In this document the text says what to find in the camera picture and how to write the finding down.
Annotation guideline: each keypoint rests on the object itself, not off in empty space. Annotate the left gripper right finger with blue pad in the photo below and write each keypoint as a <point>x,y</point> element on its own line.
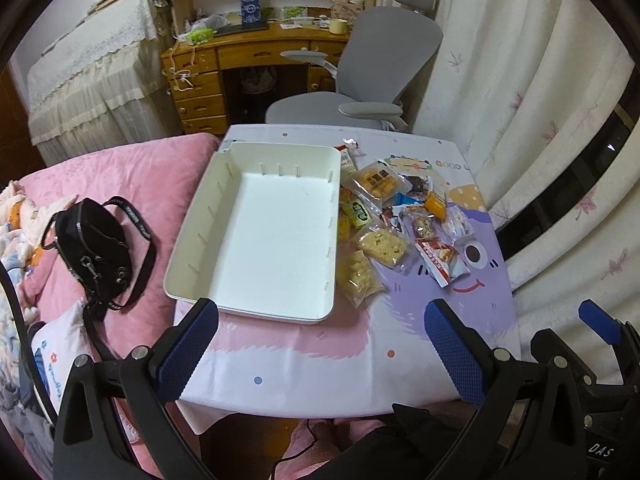
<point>526,423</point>

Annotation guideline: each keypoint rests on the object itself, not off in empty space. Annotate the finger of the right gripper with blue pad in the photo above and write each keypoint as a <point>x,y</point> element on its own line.
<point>600,322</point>

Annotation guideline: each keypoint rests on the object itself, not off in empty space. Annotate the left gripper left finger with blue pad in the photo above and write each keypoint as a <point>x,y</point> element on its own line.
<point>90,442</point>

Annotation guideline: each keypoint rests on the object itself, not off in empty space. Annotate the red white biscuit pack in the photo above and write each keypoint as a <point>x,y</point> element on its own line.
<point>443,261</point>

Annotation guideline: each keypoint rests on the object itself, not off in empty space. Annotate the clear pack yellow puffs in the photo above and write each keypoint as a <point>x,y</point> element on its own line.
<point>356,278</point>

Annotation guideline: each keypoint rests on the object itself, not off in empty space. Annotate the clear pack pale crackers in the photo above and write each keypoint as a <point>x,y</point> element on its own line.
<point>386,247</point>

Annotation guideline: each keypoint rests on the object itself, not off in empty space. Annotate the nut bar clear wrapper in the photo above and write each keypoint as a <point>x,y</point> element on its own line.
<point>420,223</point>

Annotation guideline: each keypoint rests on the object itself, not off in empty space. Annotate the small orange yellow snack pack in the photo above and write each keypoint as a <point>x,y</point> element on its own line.
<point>436,205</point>

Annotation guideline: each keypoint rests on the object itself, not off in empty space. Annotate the brown white snack pack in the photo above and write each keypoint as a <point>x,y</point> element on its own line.
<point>391,218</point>

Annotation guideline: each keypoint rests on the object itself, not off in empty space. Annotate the yellow cake clear wrapper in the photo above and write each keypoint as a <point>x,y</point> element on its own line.
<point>344,228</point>

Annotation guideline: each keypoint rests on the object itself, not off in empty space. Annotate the dark chocolate snack pack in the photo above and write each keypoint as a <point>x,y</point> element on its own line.
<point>418,187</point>

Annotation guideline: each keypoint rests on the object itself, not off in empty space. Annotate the green pineapple cake pack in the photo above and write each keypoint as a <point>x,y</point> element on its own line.
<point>356,213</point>

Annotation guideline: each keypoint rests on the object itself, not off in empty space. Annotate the crab roe snack clear pack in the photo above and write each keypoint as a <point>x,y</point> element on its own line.
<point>379,183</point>

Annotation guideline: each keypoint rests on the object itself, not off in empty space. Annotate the small clear candy pack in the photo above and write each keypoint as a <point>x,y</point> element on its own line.
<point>351,144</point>

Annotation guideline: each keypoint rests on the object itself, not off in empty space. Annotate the blue foil snack pack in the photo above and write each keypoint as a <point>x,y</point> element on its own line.
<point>403,199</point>

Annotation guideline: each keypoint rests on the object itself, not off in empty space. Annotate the cream green red-edged pack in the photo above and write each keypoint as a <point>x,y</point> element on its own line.
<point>348,165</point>

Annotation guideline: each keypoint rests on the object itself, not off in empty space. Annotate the cartoon printed tablecloth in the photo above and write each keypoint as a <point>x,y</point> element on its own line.
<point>359,361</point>

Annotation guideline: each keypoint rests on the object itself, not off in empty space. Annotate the white plastic storage tray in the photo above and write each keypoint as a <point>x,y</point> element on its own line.
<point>259,238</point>

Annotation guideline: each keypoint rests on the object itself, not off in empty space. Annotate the white printed pillow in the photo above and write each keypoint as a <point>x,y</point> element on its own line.
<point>57,344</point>

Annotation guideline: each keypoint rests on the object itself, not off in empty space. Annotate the pink bed quilt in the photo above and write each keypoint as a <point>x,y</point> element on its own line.
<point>89,441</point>

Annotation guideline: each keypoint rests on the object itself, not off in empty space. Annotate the pastel plush blanket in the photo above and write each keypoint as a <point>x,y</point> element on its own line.
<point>23,225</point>

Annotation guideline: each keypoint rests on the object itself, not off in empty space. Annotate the white lace covered furniture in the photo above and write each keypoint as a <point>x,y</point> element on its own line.
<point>102,84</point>

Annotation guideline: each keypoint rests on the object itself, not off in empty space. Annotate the white floral curtain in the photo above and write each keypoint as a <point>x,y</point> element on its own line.
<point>523,88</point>

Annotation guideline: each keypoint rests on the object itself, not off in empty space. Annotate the green tissue pack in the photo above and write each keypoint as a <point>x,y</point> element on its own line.
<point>198,36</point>

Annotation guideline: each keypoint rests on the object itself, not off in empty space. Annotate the grey office chair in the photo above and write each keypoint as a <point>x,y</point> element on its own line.
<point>387,48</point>

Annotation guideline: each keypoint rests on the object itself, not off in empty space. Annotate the wooden desk with drawers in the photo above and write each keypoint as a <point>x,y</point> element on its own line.
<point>238,74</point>

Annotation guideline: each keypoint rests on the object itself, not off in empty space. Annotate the blue gift bag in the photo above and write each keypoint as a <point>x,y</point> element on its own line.
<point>251,12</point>

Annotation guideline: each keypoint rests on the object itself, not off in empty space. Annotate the black handbag with strap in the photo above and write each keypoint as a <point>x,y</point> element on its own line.
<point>93,245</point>

